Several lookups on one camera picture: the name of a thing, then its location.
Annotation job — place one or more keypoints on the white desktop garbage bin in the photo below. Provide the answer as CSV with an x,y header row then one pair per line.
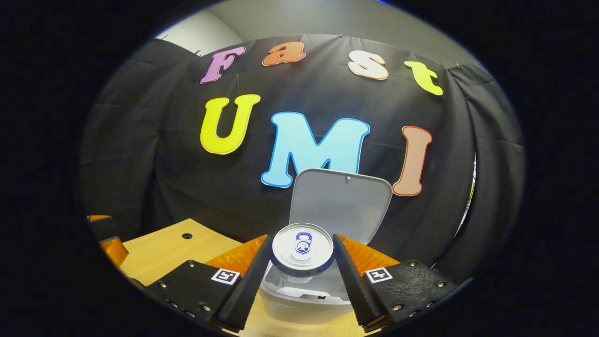
x,y
337,201

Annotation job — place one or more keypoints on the black backdrop cloth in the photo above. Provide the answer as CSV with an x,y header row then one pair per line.
x,y
164,178

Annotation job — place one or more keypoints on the wooden desktop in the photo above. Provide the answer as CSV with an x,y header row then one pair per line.
x,y
159,252

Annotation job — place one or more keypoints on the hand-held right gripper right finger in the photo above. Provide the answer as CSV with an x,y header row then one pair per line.
x,y
358,290

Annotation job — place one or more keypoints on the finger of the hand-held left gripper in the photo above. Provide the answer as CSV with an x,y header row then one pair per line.
x,y
103,229
114,250

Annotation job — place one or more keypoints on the silver pop can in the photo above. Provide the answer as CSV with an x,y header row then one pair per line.
x,y
302,248

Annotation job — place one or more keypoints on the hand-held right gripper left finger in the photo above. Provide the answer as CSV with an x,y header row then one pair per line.
x,y
248,290

